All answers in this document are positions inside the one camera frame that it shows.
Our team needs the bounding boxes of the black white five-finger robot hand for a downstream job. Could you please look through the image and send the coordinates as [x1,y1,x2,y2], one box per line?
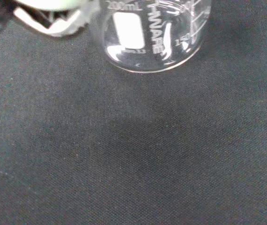
[0,0,94,38]

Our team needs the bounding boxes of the black bench cloth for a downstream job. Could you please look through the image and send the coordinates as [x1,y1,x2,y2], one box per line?
[0,0,267,225]

